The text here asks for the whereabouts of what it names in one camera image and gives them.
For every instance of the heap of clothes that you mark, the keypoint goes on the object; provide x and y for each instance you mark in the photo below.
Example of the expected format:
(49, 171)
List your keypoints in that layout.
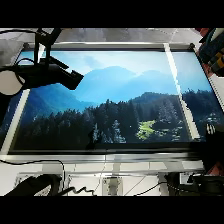
(213, 50)

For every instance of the black garment with white stripes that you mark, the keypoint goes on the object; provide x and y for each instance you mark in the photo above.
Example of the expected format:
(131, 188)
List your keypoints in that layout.
(210, 129)

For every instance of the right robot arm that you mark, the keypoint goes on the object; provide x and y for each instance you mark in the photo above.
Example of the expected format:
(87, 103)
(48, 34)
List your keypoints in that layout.
(200, 185)

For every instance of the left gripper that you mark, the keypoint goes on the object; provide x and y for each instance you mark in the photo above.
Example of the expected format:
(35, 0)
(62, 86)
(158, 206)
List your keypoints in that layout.
(46, 76)

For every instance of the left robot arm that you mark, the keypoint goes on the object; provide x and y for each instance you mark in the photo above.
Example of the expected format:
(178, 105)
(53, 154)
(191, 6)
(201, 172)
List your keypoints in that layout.
(10, 81)

